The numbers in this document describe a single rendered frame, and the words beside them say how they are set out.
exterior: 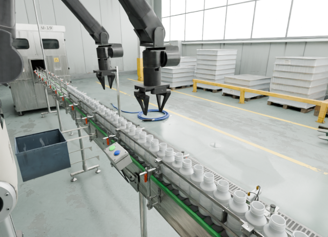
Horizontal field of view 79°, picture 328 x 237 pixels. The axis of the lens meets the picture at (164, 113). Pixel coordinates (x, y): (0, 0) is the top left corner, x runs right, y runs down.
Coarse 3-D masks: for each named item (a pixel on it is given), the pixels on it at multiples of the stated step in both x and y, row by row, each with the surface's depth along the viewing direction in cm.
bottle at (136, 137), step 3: (135, 129) 113; (138, 129) 116; (141, 129) 114; (135, 132) 114; (138, 132) 113; (135, 135) 114; (138, 135) 113; (135, 138) 113; (138, 138) 113; (135, 144) 114; (135, 147) 115; (135, 150) 116; (135, 153) 117
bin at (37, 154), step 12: (48, 132) 167; (60, 132) 165; (24, 144) 158; (36, 144) 163; (48, 144) 169; (60, 144) 145; (24, 156) 134; (36, 156) 138; (48, 156) 143; (60, 156) 147; (96, 156) 170; (24, 168) 135; (36, 168) 140; (48, 168) 145; (60, 168) 150; (24, 180) 137
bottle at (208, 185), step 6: (204, 174) 73; (210, 174) 74; (204, 180) 73; (210, 180) 72; (204, 186) 73; (210, 186) 72; (210, 192) 72; (204, 198) 73; (204, 204) 74; (210, 204) 74; (210, 210) 75
